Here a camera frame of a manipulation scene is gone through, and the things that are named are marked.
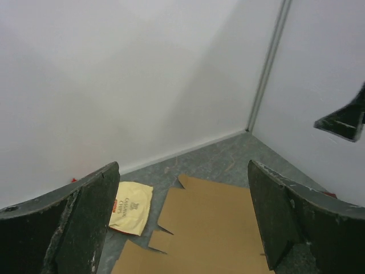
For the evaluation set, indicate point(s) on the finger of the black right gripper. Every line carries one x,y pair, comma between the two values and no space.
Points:
346,122

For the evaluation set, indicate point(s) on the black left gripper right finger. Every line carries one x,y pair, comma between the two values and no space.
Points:
289,213

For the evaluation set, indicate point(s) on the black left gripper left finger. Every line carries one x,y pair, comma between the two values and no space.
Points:
62,231

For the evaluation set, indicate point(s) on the brown cardboard box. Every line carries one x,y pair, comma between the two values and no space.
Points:
204,227

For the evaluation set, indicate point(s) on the dark red small packet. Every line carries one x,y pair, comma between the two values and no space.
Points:
329,194

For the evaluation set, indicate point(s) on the cassava chips snack bag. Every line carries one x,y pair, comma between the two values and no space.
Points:
131,208

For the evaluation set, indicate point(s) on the aluminium corner post right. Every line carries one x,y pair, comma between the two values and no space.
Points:
269,61

